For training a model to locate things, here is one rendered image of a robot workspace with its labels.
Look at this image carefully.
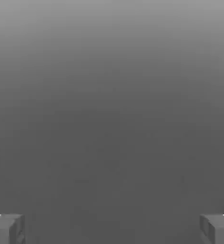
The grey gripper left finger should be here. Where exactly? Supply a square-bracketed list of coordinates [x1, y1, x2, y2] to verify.
[0, 213, 26, 244]

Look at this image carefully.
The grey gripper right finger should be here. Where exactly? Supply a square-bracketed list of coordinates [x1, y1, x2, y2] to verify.
[199, 213, 224, 244]

